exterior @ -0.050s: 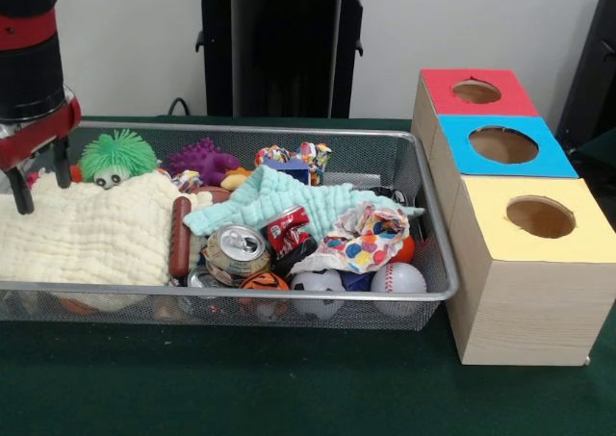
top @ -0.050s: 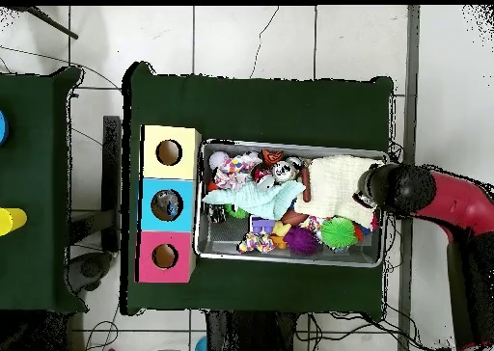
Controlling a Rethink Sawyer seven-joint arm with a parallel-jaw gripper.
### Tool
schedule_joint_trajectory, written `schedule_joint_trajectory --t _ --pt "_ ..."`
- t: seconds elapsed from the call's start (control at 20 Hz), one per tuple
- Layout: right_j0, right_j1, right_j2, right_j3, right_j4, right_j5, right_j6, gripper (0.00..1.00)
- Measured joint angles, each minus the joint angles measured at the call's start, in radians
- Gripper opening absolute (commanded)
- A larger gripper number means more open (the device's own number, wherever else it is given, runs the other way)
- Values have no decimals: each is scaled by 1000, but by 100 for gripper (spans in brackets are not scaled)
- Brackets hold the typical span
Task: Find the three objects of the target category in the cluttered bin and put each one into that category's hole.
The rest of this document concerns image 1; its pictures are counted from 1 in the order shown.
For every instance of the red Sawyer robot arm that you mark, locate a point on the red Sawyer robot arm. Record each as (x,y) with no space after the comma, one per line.
(26,46)

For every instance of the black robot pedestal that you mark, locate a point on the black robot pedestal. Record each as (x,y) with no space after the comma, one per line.
(279,56)

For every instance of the mint green cloth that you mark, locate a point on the mint green cloth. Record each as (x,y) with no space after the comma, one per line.
(289,195)

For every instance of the crushed beige drink can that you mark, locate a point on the crushed beige drink can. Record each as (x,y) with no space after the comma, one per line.
(236,258)

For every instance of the brown toy football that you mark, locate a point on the brown toy football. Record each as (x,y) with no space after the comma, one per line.
(212,196)

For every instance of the green spiky puffer toy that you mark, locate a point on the green spiky puffer toy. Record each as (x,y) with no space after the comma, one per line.
(118,156)

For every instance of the small silver can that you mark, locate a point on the small silver can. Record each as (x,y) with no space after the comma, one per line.
(198,278)

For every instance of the crushed red cola can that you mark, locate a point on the crushed red cola can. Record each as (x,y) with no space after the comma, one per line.
(286,229)

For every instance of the small orange ball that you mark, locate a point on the small orange ball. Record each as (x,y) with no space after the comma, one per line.
(406,248)

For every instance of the cream knitted cloth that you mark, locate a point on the cream knitted cloth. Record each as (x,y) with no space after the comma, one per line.
(82,234)

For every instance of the blue toy block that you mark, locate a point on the blue toy block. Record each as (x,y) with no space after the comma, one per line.
(294,171)

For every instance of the wooden box with three holes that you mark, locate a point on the wooden box with three holes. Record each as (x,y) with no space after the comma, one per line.
(524,301)

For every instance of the white baseball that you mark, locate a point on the white baseball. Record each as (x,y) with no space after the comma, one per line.
(398,282)

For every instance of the shallow mesh bin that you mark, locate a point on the shallow mesh bin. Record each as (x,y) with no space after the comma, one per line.
(120,311)

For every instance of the crushed black can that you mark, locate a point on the crushed black can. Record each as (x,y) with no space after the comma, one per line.
(390,194)

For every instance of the orange tiger-striped ball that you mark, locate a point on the orange tiger-striped ball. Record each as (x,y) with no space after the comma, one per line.
(264,282)

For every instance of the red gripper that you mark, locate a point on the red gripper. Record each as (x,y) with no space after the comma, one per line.
(33,137)

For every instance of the purple spiky toy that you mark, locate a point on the purple spiky toy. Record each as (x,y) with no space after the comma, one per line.
(199,161)

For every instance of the crumpled colourful dotted paper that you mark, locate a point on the crumpled colourful dotted paper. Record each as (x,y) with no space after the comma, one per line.
(361,243)

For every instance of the dark green side table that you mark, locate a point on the dark green side table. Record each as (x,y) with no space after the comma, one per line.
(601,157)

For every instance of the small soccer ball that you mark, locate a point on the small soccer ball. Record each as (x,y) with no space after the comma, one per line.
(317,284)

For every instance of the brown toy hot dog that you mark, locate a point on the brown toy hot dog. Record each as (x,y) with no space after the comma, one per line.
(179,243)

